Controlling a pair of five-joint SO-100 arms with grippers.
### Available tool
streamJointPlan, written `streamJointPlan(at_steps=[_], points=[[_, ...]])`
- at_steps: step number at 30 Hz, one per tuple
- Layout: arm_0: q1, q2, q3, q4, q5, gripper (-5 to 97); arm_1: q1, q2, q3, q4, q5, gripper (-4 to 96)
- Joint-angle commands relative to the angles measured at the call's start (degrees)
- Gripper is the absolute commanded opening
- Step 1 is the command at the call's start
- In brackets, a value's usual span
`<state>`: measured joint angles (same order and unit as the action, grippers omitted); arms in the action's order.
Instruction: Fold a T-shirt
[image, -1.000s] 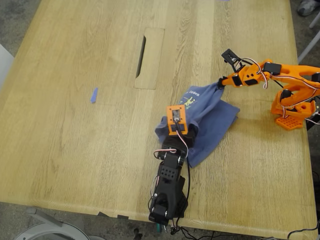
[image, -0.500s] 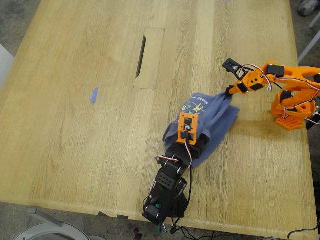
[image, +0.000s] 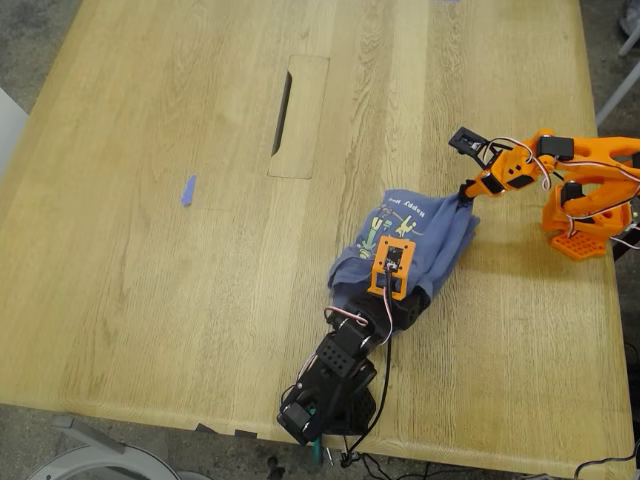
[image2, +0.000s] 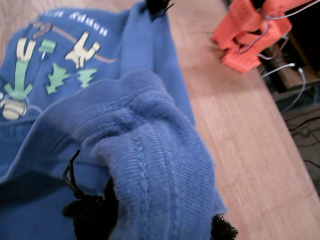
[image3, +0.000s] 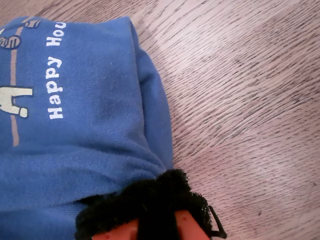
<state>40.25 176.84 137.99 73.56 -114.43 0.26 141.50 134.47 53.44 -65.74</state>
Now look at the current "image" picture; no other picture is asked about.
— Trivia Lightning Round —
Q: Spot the green table clamp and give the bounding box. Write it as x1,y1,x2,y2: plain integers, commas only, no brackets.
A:
307,404,327,466

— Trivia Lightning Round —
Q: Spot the white chair with legs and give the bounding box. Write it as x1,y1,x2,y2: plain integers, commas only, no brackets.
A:
594,27,640,127

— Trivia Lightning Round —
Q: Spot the white flat furniture panel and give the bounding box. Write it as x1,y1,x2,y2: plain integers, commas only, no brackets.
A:
0,85,30,179

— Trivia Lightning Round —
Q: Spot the black looped power cable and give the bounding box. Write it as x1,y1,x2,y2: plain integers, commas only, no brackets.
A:
572,439,640,480

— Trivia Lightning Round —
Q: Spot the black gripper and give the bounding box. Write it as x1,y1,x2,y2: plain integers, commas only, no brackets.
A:
344,287,432,335

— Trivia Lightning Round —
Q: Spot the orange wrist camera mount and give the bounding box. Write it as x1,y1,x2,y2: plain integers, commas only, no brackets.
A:
366,233,418,302

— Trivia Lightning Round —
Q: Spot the black perforated arm base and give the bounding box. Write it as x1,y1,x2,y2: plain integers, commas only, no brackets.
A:
339,383,378,437

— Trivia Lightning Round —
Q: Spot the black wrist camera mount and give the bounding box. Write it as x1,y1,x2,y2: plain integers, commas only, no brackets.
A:
447,126,504,170

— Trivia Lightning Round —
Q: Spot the grey shoe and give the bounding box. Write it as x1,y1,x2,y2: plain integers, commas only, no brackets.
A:
618,5,640,37

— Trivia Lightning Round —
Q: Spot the wooden table cable hatch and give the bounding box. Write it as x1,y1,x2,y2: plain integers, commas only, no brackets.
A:
266,53,332,181

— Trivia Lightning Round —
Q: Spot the blue tape strip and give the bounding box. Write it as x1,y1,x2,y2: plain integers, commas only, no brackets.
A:
179,173,198,208

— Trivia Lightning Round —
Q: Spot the blue printed T-shirt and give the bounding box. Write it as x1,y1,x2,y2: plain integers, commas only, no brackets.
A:
326,187,482,312

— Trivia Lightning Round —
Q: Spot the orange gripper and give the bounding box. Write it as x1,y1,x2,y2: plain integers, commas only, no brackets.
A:
458,143,549,207

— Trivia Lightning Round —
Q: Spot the black table clamp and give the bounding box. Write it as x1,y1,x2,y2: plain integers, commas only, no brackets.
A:
607,209,640,262

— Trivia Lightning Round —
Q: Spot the orange perforated arm base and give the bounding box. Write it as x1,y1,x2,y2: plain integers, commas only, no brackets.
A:
541,199,640,263

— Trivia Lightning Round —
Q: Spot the black floor cable bundle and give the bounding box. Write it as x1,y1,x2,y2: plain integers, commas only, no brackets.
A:
341,433,439,480

